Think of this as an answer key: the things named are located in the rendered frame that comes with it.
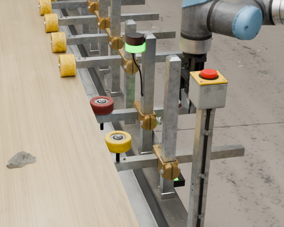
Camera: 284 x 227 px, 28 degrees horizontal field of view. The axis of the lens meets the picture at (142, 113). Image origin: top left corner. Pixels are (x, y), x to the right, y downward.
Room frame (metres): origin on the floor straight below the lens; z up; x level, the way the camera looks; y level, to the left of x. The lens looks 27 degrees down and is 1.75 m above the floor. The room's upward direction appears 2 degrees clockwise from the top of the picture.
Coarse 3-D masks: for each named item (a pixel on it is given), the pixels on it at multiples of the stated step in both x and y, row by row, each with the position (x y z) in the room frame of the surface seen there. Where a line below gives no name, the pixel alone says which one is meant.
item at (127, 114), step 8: (112, 112) 1.72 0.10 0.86; (120, 112) 1.72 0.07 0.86; (128, 112) 1.72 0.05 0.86; (136, 112) 1.73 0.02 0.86; (160, 112) 1.75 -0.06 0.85; (184, 112) 1.77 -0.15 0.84; (192, 112) 1.78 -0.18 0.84; (104, 120) 1.69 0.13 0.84; (112, 120) 1.70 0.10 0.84; (120, 120) 1.71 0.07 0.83
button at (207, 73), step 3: (204, 69) 1.23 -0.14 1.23; (207, 69) 1.23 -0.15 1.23; (210, 69) 1.23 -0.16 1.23; (201, 72) 1.22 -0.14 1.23; (204, 72) 1.22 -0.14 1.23; (207, 72) 1.22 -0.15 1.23; (210, 72) 1.22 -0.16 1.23; (213, 72) 1.22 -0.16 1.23; (216, 72) 1.22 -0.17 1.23; (201, 75) 1.21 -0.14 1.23; (204, 75) 1.20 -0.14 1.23; (207, 75) 1.20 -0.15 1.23; (210, 75) 1.20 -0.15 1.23; (213, 75) 1.20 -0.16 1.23; (216, 75) 1.21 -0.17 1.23; (210, 78) 1.20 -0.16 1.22
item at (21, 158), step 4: (20, 152) 1.35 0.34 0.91; (24, 152) 1.36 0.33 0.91; (12, 156) 1.35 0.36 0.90; (16, 156) 1.32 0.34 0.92; (20, 156) 1.33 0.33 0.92; (24, 156) 1.33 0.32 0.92; (28, 156) 1.33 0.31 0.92; (32, 156) 1.34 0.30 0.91; (12, 160) 1.31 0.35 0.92; (16, 160) 1.31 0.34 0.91; (20, 160) 1.32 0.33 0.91; (24, 160) 1.32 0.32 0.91; (28, 160) 1.32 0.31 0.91; (32, 160) 1.33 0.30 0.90; (36, 160) 1.33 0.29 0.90; (8, 164) 1.29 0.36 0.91; (12, 164) 1.29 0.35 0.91; (16, 164) 1.30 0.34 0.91; (20, 164) 1.30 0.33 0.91; (24, 164) 1.31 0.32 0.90
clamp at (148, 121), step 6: (138, 108) 1.73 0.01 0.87; (138, 114) 1.72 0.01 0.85; (144, 114) 1.69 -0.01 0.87; (150, 114) 1.69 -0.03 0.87; (138, 120) 1.72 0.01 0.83; (144, 120) 1.66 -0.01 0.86; (150, 120) 1.67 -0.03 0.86; (156, 120) 1.67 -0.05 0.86; (144, 126) 1.66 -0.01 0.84; (150, 126) 1.67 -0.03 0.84
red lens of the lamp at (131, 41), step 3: (126, 36) 1.68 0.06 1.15; (144, 36) 1.69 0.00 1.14; (126, 39) 1.68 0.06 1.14; (129, 39) 1.67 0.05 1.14; (132, 39) 1.67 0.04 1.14; (135, 39) 1.67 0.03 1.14; (138, 39) 1.67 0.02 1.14; (141, 39) 1.68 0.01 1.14; (144, 39) 1.70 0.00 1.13; (126, 42) 1.68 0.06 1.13; (129, 42) 1.67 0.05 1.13; (132, 42) 1.67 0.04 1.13; (135, 42) 1.67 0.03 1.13; (138, 42) 1.67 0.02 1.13; (141, 42) 1.68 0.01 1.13
